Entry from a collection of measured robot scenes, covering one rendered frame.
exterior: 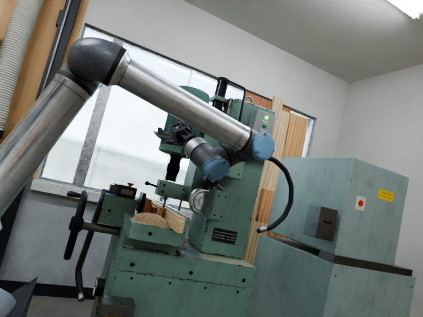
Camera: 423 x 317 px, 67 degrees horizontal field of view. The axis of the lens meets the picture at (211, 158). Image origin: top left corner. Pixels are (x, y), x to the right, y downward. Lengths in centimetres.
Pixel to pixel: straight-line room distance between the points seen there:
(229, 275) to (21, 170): 88
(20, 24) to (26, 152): 183
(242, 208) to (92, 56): 93
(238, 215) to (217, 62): 198
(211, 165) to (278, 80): 252
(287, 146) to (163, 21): 169
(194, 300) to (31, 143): 84
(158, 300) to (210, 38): 247
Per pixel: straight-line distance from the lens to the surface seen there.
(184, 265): 133
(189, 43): 312
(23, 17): 276
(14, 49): 269
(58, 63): 276
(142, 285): 131
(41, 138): 100
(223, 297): 143
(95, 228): 144
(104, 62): 90
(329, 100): 394
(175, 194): 145
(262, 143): 101
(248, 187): 150
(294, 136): 341
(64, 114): 101
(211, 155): 110
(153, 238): 122
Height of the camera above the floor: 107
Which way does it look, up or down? 6 degrees up
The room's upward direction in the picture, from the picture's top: 14 degrees clockwise
